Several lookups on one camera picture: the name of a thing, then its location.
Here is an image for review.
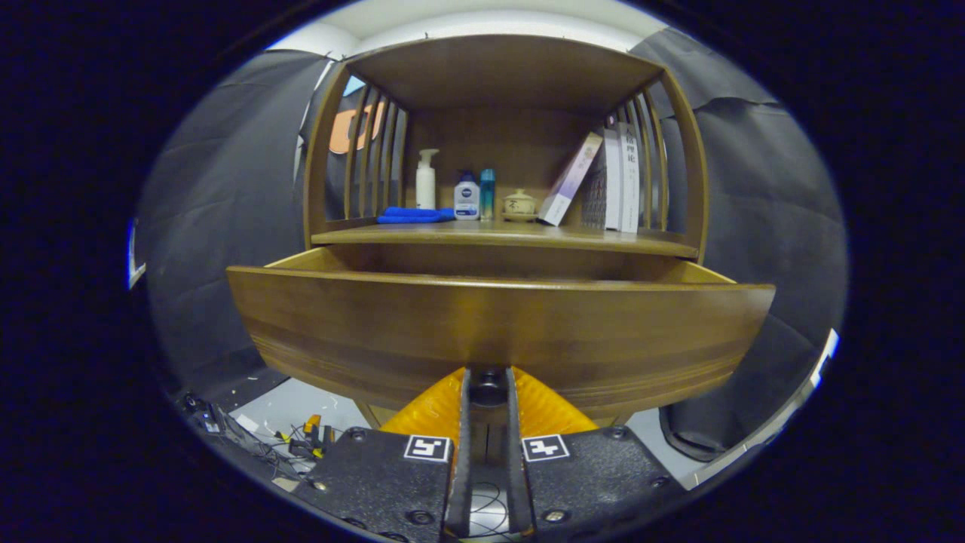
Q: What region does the dark drawer knob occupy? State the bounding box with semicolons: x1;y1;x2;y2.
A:
469;367;510;408

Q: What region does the black floor cable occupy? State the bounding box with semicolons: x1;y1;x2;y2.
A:
469;481;513;538

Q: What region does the purple and white book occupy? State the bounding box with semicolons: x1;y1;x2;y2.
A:
538;132;604;227

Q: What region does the white pump bottle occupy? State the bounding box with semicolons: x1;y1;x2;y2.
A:
415;149;440;210

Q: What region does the patterned cover book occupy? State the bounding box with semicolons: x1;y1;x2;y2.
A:
581;128;623;232

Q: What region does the blue folded cloth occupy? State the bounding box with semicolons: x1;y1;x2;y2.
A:
376;207;457;225

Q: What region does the cream lidded teacup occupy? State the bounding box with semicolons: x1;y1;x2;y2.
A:
502;189;538;222

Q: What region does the wooden countertop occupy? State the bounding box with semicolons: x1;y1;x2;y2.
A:
311;219;700;261

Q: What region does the white book black lettering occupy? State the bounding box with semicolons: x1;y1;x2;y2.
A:
618;122;641;234

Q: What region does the wooden cabinet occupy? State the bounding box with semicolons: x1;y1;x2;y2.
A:
302;34;711;431

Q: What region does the wooden drawer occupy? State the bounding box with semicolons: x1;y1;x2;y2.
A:
226;245;776;423

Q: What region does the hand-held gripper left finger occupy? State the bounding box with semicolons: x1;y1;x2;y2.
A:
290;366;473;540

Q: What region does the white lotion bottle blue cap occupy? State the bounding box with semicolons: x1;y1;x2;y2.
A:
453;170;481;221

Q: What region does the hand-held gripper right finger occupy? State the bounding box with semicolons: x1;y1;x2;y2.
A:
504;366;687;538

